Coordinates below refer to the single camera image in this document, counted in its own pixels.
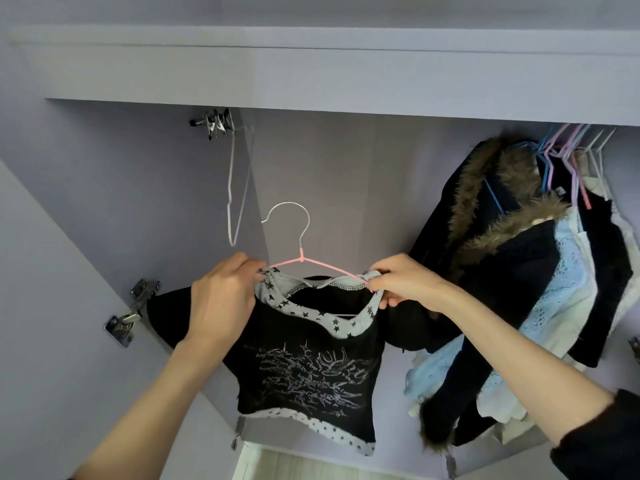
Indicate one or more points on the person's right hand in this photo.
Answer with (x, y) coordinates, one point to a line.
(410, 283)

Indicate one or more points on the person's left hand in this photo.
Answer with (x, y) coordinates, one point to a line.
(225, 300)

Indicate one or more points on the black fur-trimmed jacket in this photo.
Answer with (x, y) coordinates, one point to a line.
(500, 275)
(320, 375)

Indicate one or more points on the grey wooden wardrobe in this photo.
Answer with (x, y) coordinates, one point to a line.
(330, 175)

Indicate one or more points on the cream printed t-shirt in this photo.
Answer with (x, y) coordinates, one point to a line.
(510, 395)

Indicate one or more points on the light blue knit sweater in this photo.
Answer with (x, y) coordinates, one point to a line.
(560, 295)

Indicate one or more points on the black garment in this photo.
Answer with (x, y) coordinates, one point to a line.
(605, 285)

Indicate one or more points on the grey wardrobe shelf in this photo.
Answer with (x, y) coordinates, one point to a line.
(300, 75)

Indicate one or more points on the person's left forearm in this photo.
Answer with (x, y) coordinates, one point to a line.
(140, 420)

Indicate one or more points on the person's right forearm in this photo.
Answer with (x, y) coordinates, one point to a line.
(530, 365)

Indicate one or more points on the person's black right sleeve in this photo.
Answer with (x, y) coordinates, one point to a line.
(605, 440)

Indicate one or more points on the metal door hinge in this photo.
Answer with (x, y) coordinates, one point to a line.
(634, 347)
(130, 315)
(451, 465)
(238, 433)

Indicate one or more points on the metal clip hanger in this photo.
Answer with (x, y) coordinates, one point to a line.
(213, 123)

